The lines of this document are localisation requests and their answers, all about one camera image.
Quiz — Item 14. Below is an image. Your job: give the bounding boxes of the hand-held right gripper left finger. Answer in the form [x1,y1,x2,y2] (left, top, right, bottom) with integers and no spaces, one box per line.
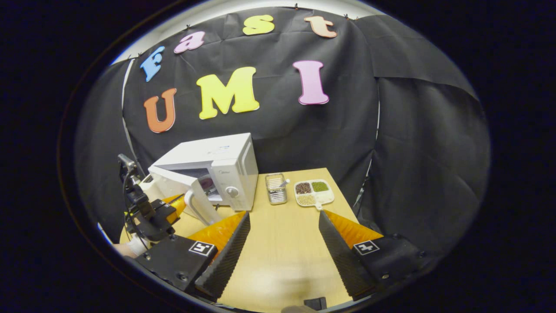
[135,212,252,303]

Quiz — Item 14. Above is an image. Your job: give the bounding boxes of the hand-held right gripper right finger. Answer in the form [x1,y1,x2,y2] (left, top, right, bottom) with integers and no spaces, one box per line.
[318,210,435,301]

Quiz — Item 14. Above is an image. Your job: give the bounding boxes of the white microwave oven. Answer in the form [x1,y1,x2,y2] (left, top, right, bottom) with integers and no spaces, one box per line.
[148,133,259,226]

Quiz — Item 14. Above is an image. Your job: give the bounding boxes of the white divided snack tray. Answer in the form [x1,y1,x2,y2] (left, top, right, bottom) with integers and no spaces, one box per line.
[294,179,335,211]

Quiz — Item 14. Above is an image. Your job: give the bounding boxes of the metal mesh basket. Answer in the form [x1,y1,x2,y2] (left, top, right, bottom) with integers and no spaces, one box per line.
[265,173,288,205]

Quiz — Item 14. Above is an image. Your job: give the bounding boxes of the black backdrop cloth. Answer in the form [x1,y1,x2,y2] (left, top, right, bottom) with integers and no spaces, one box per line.
[74,7,491,257]

